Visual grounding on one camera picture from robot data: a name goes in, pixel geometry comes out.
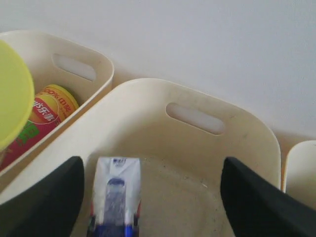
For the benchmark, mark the blue white milk carton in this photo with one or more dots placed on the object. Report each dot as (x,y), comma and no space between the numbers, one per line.
(116,198)

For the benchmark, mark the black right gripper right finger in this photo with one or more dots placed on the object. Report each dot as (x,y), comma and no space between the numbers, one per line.
(256,208)

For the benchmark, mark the cream bin with circle mark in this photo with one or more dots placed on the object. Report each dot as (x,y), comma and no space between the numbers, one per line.
(300,171)

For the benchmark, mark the yellow Lay's chip can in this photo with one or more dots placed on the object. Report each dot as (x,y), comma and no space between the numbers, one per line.
(16,96)

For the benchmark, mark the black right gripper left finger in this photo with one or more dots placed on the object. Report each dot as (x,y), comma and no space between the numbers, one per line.
(49,208)

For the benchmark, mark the cream bin with triangle mark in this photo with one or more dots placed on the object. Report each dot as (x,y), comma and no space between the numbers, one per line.
(85,73)

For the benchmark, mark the cream bin with square mark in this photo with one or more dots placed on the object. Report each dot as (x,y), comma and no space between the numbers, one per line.
(181,136)

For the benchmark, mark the pink Lay's chip can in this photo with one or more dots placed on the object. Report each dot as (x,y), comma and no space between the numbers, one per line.
(51,106)

